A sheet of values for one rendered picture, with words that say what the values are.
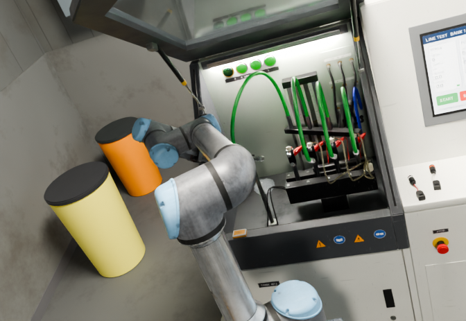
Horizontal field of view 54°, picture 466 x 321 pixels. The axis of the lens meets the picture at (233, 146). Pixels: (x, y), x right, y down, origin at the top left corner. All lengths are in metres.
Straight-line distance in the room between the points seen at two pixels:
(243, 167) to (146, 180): 3.08
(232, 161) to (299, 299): 0.41
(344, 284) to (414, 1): 1.03
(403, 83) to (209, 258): 0.97
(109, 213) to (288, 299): 2.09
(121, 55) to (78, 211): 1.59
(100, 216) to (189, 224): 2.17
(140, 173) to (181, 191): 3.04
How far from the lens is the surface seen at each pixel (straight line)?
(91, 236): 3.19
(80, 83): 4.35
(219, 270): 1.06
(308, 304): 1.19
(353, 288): 1.86
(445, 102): 1.73
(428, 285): 1.88
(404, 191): 1.67
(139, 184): 4.05
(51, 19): 4.24
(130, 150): 3.88
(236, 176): 0.96
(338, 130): 1.83
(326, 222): 1.65
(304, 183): 1.80
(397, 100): 1.71
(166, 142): 1.33
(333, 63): 1.90
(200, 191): 0.95
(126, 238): 3.28
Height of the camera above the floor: 2.03
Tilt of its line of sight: 28 degrees down
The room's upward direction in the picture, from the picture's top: 21 degrees counter-clockwise
